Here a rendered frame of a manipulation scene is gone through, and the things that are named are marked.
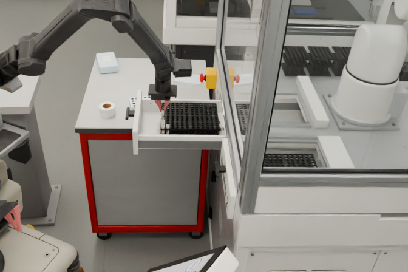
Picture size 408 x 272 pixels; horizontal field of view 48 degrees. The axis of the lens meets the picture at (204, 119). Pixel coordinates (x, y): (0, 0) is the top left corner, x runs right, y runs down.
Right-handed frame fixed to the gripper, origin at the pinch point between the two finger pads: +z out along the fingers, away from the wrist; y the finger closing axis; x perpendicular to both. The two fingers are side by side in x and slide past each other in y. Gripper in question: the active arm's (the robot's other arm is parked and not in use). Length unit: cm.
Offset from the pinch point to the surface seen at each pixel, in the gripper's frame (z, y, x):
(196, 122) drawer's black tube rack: 4.8, -12.9, 1.3
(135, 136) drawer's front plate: 4.2, 9.0, 11.6
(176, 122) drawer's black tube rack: 5.0, -5.3, 1.5
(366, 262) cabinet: 22, -69, 49
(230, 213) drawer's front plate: 8.2, -23.7, 42.2
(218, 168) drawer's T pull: 2.6, -20.2, 27.9
